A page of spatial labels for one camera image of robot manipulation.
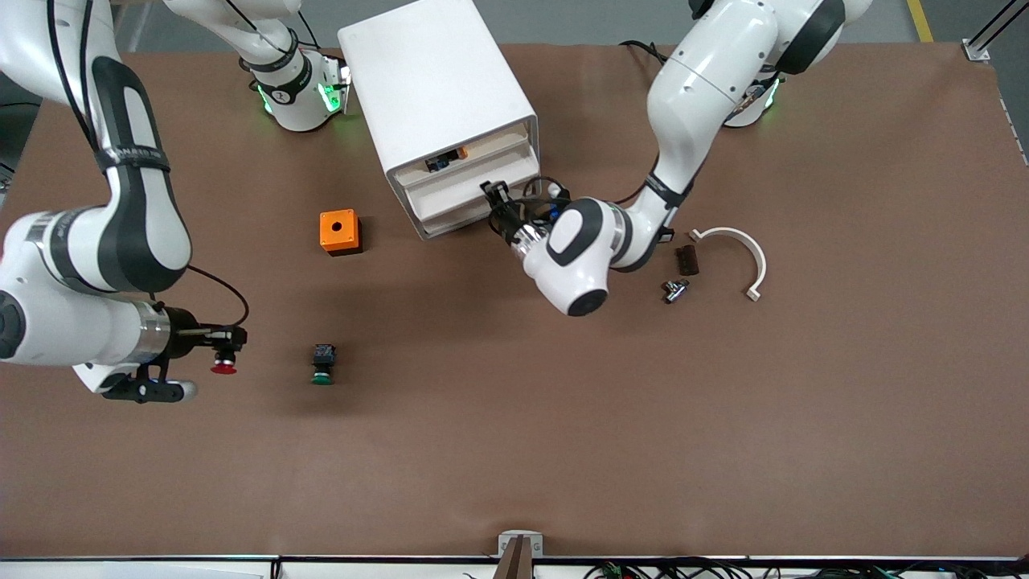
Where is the white plastic drawer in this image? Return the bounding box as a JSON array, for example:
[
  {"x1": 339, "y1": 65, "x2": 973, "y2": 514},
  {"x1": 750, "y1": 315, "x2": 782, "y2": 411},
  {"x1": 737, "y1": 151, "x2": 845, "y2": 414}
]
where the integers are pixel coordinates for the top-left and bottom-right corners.
[{"x1": 404, "y1": 149, "x2": 541, "y2": 223}]

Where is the green mushroom push button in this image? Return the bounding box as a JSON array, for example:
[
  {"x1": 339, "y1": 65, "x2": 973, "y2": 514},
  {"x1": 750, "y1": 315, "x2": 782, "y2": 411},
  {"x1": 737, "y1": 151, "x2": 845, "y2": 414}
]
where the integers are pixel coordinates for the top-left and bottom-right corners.
[{"x1": 310, "y1": 344, "x2": 338, "y2": 387}]

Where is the white drawer cabinet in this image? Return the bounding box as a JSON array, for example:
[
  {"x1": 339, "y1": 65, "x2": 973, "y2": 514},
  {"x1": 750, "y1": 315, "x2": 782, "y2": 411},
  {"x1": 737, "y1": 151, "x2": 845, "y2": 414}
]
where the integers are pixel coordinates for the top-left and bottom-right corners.
[{"x1": 337, "y1": 0, "x2": 543, "y2": 241}]

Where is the small blue orange component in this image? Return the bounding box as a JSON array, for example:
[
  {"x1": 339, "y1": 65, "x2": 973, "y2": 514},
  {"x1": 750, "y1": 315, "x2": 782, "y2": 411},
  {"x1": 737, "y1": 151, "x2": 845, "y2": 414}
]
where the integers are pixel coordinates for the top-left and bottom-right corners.
[{"x1": 425, "y1": 146, "x2": 469, "y2": 174}]

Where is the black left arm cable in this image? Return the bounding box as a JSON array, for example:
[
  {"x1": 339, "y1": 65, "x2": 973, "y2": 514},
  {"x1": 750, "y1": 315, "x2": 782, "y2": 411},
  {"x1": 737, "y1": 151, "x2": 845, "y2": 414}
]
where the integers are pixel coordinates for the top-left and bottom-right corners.
[{"x1": 521, "y1": 175, "x2": 573, "y2": 211}]

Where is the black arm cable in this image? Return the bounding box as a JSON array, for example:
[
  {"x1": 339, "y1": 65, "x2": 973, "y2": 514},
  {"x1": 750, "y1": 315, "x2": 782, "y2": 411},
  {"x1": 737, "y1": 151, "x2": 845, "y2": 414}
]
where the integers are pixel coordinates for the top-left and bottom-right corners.
[
  {"x1": 187, "y1": 265, "x2": 251, "y2": 329},
  {"x1": 521, "y1": 175, "x2": 573, "y2": 211}
]

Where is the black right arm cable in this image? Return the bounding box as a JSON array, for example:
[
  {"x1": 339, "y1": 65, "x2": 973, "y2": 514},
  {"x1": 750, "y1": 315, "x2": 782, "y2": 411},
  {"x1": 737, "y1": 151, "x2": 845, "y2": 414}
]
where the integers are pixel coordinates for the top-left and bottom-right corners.
[{"x1": 187, "y1": 265, "x2": 251, "y2": 329}]

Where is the orange button enclosure box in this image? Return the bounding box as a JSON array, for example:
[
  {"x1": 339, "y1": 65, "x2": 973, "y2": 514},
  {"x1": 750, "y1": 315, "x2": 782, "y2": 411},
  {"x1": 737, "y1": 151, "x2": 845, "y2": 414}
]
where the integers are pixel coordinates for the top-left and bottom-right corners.
[{"x1": 319, "y1": 209, "x2": 363, "y2": 257}]

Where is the white curved plastic bracket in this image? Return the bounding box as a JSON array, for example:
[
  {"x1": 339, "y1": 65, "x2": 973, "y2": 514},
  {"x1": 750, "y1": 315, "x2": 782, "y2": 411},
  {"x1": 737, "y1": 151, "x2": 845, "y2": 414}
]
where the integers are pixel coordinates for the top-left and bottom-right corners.
[{"x1": 688, "y1": 227, "x2": 768, "y2": 303}]

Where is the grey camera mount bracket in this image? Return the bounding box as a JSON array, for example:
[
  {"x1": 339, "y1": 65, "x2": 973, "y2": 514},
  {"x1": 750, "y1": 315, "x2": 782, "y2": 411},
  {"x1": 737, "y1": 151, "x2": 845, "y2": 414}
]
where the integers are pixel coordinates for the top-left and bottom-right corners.
[{"x1": 497, "y1": 530, "x2": 545, "y2": 579}]

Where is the tangled black cables bundle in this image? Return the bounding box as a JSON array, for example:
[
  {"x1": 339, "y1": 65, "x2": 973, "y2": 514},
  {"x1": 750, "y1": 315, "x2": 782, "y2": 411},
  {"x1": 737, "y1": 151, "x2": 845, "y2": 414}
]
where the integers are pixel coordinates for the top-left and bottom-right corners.
[{"x1": 585, "y1": 558, "x2": 1029, "y2": 579}]

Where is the aluminium corner bracket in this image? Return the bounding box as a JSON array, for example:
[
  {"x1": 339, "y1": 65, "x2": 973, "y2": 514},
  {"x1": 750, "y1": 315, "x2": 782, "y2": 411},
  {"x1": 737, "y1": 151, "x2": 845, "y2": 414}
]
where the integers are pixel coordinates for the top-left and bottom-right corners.
[{"x1": 963, "y1": 0, "x2": 1029, "y2": 64}]

